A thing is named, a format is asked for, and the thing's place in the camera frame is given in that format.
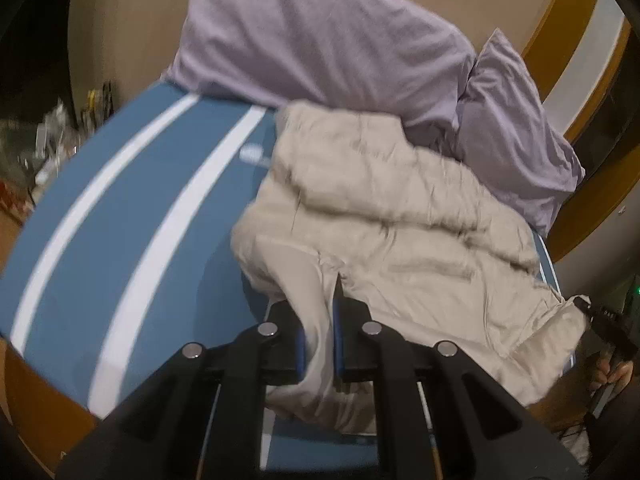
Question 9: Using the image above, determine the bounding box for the large purple pillow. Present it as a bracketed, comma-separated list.
[162, 0, 476, 131]

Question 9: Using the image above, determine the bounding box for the clutter of small items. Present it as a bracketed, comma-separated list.
[0, 80, 118, 211]

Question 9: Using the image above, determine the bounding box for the small purple pillow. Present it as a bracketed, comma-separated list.
[452, 29, 586, 236]

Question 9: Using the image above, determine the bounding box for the person's right hand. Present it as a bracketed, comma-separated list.
[589, 359, 635, 396]

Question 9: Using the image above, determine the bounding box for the beige padded jacket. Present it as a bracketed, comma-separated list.
[231, 101, 588, 436]

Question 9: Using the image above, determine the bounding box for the wooden bed frame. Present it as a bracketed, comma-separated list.
[0, 335, 101, 478]

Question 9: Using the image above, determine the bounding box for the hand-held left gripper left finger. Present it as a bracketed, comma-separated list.
[55, 302, 306, 480]

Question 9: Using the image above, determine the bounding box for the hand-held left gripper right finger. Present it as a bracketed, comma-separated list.
[332, 277, 586, 480]

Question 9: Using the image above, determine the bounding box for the blue white striped bed sheet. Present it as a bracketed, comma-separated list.
[0, 82, 576, 471]

